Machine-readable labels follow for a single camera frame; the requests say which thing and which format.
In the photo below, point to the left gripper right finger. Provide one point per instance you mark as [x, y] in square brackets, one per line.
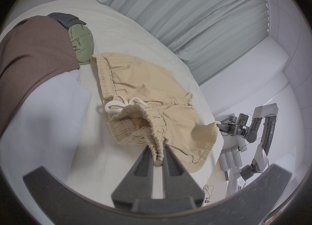
[187, 192]

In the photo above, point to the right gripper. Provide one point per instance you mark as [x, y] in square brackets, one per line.
[229, 129]

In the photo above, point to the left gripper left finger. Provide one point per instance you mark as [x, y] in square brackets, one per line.
[126, 194]

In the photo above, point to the tan shorts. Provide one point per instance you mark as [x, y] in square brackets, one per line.
[146, 85]

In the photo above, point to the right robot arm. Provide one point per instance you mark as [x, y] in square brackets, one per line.
[265, 110]

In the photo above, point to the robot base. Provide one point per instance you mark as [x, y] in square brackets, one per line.
[229, 158]

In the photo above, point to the bed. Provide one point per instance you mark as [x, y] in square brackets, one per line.
[136, 36]

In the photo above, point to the white garment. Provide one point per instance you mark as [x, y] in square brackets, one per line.
[48, 121]

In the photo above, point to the green garment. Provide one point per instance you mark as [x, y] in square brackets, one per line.
[81, 43]

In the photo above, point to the brown garment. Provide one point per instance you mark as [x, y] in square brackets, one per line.
[31, 55]

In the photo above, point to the black garment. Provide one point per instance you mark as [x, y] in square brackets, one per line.
[61, 19]

